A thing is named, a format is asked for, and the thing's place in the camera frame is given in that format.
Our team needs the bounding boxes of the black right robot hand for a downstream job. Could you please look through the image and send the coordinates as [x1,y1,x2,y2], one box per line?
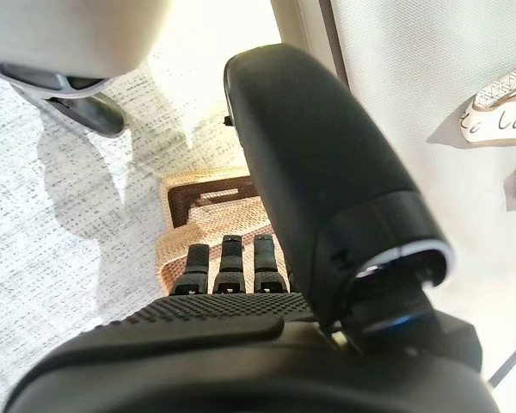
[2,42,513,413]

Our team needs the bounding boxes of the brown wicker basket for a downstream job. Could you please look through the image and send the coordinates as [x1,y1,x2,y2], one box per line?
[156,201,296,299]

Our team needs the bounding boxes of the bed with grey sheet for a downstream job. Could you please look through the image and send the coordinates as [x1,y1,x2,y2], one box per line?
[270,0,516,413]

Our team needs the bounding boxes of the light woven tray dark inside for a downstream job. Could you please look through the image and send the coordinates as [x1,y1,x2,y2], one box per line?
[159,168,263,229]

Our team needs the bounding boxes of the printed beige ribbon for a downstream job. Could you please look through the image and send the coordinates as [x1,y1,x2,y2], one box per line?
[427,59,516,212]

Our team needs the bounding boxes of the grey patterned rug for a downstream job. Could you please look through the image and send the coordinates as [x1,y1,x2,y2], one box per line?
[0,51,250,413]

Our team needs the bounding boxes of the silver right robot leg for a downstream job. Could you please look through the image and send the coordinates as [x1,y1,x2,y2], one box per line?
[0,0,156,135]

